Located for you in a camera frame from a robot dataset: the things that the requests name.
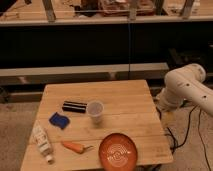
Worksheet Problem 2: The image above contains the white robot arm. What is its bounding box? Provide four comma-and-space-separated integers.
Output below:
158, 63, 213, 117

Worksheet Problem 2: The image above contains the black rectangular box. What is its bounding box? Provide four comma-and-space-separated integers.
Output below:
62, 101, 87, 113

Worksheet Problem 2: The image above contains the wooden table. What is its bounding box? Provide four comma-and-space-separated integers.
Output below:
21, 80, 173, 171

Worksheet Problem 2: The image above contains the long metal shelf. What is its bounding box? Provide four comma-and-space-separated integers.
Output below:
0, 62, 169, 85

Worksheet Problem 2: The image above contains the blue sponge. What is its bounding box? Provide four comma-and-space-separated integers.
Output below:
49, 113, 70, 129

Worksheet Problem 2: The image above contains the orange bowl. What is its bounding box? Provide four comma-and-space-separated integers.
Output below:
98, 133, 138, 171

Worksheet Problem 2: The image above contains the orange carrot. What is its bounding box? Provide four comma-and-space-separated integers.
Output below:
61, 141, 89, 154

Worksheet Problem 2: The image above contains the white tube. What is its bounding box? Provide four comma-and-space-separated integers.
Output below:
32, 123, 54, 164

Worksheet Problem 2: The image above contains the black floor cable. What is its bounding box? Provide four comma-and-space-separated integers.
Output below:
156, 105, 199, 155

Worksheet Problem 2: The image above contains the black cable right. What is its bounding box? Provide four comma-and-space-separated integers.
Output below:
197, 109, 213, 171

